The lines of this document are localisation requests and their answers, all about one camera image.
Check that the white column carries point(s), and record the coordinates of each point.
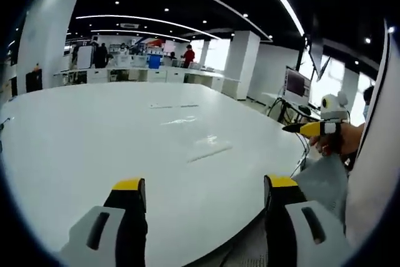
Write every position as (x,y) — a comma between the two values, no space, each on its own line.
(242,63)

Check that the computer monitor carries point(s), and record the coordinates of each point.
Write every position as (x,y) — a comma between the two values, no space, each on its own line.
(295,85)

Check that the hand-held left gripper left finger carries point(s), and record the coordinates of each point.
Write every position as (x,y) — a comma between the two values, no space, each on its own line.
(128,232)

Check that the curved ceiling light strip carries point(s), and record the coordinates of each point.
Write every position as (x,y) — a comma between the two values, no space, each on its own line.
(284,0)

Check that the person's right hand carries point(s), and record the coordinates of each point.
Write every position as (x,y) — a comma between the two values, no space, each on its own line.
(350,139)

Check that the white box appliance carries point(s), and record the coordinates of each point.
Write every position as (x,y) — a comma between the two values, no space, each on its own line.
(85,57)

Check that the blue bin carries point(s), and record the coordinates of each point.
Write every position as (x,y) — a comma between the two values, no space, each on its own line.
(154,62)

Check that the black box cabinet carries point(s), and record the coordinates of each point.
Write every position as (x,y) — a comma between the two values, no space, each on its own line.
(33,82)

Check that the wide white pillar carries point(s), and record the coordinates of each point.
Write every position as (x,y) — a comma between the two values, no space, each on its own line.
(43,38)

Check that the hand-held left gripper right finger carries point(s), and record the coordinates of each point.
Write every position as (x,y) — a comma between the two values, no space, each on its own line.
(281,232)

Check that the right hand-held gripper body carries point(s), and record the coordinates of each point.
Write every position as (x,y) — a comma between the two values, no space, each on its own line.
(334,109)

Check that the dark hanging bracket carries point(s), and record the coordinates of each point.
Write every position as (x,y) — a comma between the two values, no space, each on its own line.
(317,57)

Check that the white counter cabinets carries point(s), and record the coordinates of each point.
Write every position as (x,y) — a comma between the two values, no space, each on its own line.
(156,76)

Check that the ceiling air vent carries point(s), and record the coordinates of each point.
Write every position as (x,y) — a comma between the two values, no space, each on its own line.
(129,25)

